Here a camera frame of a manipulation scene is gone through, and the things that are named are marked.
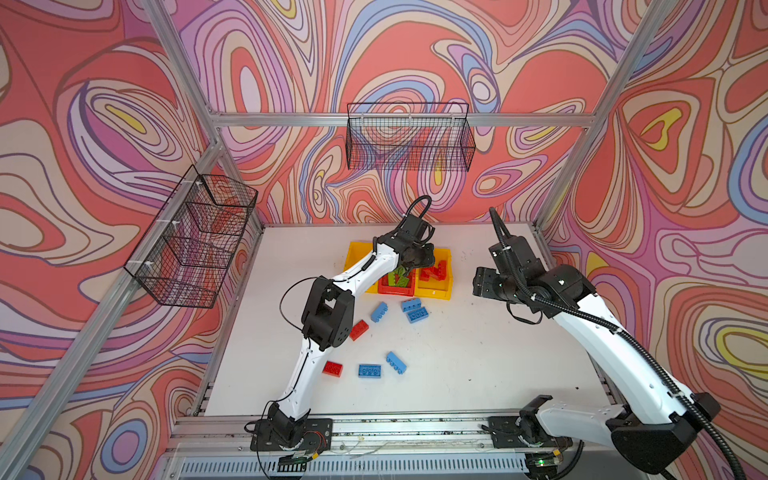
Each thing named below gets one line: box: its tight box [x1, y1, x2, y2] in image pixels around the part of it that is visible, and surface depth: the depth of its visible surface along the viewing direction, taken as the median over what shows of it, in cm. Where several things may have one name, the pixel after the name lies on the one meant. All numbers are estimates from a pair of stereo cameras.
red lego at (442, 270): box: [438, 260, 447, 281], surface depth 101 cm
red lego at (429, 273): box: [419, 266, 439, 282], surface depth 103 cm
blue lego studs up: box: [401, 298, 422, 313], surface depth 98 cm
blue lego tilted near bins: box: [370, 301, 388, 323], surface depth 95 cm
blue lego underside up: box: [406, 307, 429, 324], surface depth 95 cm
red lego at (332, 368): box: [322, 360, 343, 378], surface depth 85 cm
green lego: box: [387, 267, 409, 288], surface depth 101 cm
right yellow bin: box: [414, 248, 453, 300], surface depth 98 cm
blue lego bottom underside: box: [358, 364, 382, 378], surface depth 84 cm
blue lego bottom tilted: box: [386, 351, 407, 375], surface depth 85 cm
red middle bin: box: [378, 268, 416, 296], surface depth 98 cm
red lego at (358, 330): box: [349, 319, 369, 341], surface depth 92 cm
